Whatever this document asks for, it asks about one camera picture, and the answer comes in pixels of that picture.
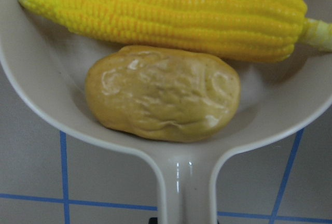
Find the yellow toy corn cob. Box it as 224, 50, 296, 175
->
18, 0, 331, 62

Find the beige plastic dustpan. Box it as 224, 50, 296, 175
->
1, 0, 331, 223

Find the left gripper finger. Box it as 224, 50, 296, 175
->
148, 217, 158, 224

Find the toy brown potato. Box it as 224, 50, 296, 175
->
85, 46, 241, 143

